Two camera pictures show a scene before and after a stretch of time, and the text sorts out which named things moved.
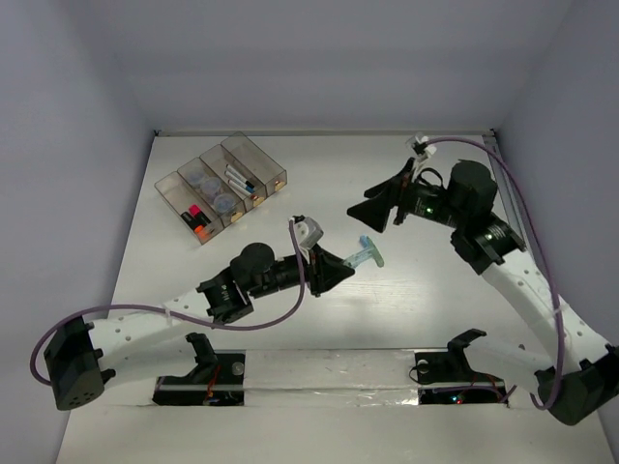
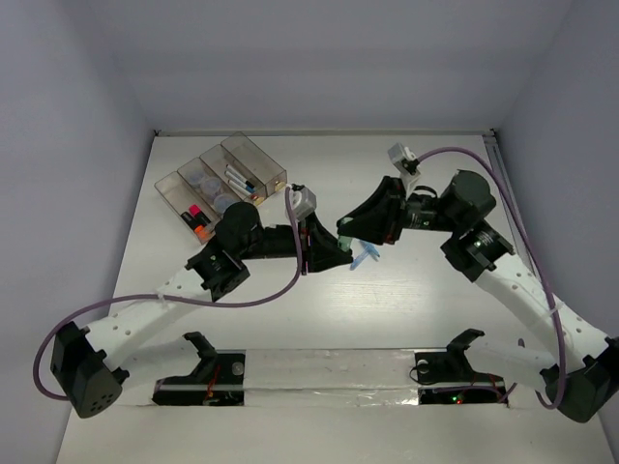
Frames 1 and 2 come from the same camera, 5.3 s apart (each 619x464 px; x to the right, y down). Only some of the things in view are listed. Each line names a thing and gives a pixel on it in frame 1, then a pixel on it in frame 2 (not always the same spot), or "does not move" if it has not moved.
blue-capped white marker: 238,181 does not move
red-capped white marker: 243,189 does not move
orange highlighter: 201,232 does not move
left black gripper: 323,270 → 324,248
